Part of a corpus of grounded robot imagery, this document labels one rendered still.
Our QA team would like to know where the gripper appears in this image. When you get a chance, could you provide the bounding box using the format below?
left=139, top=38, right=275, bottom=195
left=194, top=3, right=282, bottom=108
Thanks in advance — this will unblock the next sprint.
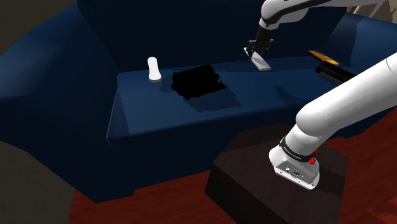
left=246, top=25, right=275, bottom=59

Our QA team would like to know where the grey flat remote control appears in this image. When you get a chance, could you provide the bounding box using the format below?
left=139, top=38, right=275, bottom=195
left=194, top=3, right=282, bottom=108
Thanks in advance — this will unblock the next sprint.
left=243, top=46, right=272, bottom=72

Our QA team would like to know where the orange book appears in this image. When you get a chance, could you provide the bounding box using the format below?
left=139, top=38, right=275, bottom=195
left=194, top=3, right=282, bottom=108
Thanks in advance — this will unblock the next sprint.
left=307, top=50, right=340, bottom=66

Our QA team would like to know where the black flat block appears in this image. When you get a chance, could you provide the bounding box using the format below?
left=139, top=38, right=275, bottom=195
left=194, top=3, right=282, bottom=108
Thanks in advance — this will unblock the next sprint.
left=171, top=64, right=228, bottom=101

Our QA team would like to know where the black long box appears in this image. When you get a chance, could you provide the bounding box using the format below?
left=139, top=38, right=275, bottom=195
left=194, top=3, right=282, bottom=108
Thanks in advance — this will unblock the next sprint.
left=314, top=60, right=356, bottom=84

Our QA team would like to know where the white vase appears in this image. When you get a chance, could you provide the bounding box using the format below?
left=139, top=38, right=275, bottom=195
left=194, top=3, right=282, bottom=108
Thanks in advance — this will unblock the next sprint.
left=147, top=57, right=163, bottom=83

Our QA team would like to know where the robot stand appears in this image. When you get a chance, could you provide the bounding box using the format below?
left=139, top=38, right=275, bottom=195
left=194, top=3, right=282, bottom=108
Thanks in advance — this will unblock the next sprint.
left=204, top=123, right=350, bottom=224

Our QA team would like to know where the blue sofa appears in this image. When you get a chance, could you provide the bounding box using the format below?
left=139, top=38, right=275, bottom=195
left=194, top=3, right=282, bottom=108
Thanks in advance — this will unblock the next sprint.
left=0, top=0, right=397, bottom=204

